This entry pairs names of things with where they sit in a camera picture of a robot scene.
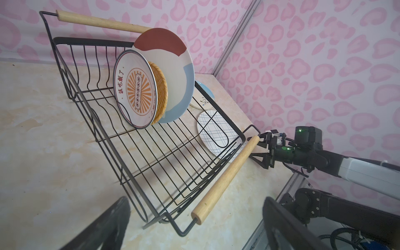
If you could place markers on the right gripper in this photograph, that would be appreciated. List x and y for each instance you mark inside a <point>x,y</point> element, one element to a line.
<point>276,151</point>

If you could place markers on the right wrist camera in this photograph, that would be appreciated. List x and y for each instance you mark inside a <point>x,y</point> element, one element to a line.
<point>280,138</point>

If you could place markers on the black wire dish rack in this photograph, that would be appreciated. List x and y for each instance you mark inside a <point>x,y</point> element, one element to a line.
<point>163,168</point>

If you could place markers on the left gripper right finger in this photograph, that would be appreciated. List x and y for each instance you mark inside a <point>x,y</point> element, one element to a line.
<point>285,232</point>

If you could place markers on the orange sunburst plate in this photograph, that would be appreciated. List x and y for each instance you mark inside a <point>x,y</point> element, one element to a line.
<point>135,89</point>

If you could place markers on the white plaid plate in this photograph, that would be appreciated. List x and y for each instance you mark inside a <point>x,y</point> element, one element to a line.
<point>216,134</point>

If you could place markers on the orange woven plate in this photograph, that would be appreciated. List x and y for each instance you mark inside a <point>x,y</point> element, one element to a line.
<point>162,92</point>

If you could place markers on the aluminium frame strut right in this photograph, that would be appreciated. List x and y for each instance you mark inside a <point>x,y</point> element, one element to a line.
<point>236,36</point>

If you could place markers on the cream blue plate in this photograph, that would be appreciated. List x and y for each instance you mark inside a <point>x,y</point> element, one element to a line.
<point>199,101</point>

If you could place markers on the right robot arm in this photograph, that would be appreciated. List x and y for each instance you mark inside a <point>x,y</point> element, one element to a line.
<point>335,201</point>

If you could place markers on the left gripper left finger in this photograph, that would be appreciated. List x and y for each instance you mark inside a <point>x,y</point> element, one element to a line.
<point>107,232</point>

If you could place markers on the large pink blue plate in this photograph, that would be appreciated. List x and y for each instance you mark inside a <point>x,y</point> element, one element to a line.
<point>171,55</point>

